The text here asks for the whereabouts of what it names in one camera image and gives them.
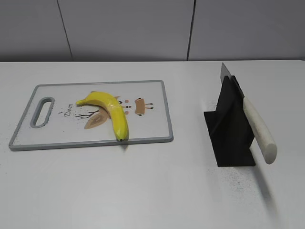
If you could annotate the yellow plastic banana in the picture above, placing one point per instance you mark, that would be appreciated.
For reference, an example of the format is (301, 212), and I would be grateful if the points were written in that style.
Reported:
(114, 109)

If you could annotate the white handled kitchen knife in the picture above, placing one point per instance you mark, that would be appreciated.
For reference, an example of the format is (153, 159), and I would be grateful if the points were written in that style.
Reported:
(260, 130)

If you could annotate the black knife stand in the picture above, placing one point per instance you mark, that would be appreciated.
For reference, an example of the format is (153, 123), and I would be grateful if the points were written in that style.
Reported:
(229, 130)

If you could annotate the grey rimmed white cutting board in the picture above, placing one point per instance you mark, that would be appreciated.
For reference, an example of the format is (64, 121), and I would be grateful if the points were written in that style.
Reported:
(52, 120)

